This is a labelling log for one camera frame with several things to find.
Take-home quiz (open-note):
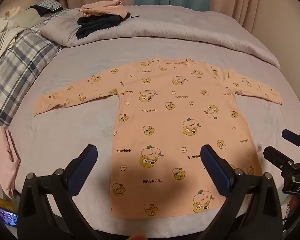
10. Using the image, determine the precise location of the navy garment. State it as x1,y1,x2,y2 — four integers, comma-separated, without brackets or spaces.
77,14,127,40

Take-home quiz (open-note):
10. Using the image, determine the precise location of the cream fluffy cloth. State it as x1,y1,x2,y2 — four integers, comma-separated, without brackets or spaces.
4,6,23,18

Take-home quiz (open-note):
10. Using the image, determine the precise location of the tablet screen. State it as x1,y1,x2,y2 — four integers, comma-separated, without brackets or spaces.
0,205,18,228

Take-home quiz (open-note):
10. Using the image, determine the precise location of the lilac bed sheet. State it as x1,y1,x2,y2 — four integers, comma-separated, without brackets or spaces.
9,25,300,240

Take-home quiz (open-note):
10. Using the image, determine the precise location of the white crumpled cloth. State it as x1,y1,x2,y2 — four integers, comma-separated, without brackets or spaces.
0,17,25,68

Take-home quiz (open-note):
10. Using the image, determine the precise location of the grey duvet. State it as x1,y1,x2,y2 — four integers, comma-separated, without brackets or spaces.
40,4,281,70

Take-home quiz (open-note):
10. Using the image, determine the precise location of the yellow packet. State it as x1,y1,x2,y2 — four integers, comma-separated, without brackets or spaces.
0,194,17,212

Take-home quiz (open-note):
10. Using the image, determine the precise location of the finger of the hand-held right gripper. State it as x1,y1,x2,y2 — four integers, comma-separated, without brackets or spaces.
282,129,300,153
263,146,297,174

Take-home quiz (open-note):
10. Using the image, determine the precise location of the pink folded cloth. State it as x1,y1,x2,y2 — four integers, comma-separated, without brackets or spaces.
0,126,21,198

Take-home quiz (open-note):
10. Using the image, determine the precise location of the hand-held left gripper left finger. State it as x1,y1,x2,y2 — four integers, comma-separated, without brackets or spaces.
17,144,100,240

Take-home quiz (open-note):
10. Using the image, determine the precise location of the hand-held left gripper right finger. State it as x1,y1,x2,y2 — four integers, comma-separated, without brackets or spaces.
200,144,283,240

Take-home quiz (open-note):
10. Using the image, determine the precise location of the plaid quilt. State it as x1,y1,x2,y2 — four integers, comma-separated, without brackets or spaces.
0,9,70,138

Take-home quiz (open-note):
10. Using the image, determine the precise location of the orange cartoon print shirt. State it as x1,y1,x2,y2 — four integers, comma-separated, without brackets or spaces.
34,57,283,218

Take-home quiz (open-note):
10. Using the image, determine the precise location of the blue striped cloth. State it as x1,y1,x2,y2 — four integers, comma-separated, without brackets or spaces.
30,0,63,12

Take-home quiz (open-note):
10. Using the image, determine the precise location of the pale green pillow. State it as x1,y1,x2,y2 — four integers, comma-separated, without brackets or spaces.
12,7,44,28

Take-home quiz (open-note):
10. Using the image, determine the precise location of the peach garment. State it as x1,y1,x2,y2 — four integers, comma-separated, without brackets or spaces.
79,0,128,18

